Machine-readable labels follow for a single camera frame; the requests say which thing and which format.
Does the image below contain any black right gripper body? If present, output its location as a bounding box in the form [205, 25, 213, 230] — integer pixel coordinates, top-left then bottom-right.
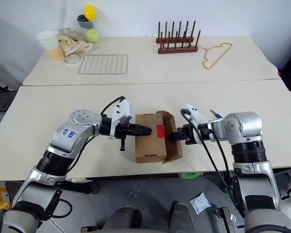
[177, 124, 197, 146]

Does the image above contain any metal wire rack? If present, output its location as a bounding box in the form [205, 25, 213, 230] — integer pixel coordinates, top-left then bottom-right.
[77, 54, 129, 75]

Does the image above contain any dark grey cup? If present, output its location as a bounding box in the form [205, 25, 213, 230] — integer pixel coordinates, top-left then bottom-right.
[77, 14, 96, 29]

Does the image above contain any white sachet packet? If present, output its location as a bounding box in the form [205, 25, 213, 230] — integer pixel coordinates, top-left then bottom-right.
[189, 192, 211, 215]

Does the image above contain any beige cloth towel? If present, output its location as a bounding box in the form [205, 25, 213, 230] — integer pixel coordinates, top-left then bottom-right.
[53, 27, 94, 59]

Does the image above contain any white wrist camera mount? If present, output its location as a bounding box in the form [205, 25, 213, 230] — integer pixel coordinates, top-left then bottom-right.
[108, 99, 133, 141]
[181, 103, 206, 144]

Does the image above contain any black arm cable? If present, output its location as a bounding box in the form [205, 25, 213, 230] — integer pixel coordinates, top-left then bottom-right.
[98, 96, 126, 115]
[180, 109, 246, 219]

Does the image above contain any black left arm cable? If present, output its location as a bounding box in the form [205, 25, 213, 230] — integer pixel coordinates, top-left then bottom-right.
[98, 96, 126, 115]

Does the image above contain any black stand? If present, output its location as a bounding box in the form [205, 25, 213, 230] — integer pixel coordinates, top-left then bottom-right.
[0, 77, 18, 114]

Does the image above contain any dark rounded shape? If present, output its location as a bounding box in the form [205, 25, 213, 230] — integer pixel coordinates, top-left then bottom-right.
[103, 206, 142, 231]
[169, 202, 194, 231]

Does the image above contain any tan clothes hanger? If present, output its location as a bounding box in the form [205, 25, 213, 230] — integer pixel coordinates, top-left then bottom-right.
[202, 42, 234, 70]

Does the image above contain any green object under table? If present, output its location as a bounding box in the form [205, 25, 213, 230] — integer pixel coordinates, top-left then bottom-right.
[178, 170, 202, 180]

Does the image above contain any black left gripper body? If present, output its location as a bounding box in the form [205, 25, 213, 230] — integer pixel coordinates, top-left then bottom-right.
[114, 122, 137, 152]

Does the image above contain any brown cardboard box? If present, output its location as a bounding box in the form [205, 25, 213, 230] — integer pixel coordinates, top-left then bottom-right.
[134, 110, 183, 165]

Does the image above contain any white tape roll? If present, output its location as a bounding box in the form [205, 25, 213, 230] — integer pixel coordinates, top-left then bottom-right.
[64, 53, 83, 67]

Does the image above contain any clear plastic container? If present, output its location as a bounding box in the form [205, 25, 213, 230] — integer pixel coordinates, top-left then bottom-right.
[74, 20, 98, 37]

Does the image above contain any red tape piece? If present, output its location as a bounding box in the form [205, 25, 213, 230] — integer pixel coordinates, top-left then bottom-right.
[156, 124, 166, 139]

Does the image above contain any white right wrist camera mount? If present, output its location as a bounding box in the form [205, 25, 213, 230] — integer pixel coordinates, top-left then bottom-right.
[181, 103, 206, 144]

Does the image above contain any white paper cup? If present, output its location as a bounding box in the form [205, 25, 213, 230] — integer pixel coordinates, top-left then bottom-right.
[36, 31, 56, 42]
[39, 38, 58, 47]
[42, 43, 60, 51]

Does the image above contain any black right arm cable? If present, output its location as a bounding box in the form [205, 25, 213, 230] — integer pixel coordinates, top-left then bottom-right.
[180, 109, 246, 219]

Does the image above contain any yellow plastic ball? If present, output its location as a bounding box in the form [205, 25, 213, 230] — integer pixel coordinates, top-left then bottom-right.
[83, 3, 97, 21]

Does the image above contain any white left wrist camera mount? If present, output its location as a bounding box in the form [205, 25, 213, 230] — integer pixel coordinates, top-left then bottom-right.
[108, 99, 133, 141]

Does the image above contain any green tennis ball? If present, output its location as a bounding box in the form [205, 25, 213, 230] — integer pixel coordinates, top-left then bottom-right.
[85, 29, 100, 44]

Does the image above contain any brown wooden peg rack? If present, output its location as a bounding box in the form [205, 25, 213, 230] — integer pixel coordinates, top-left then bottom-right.
[156, 20, 202, 55]

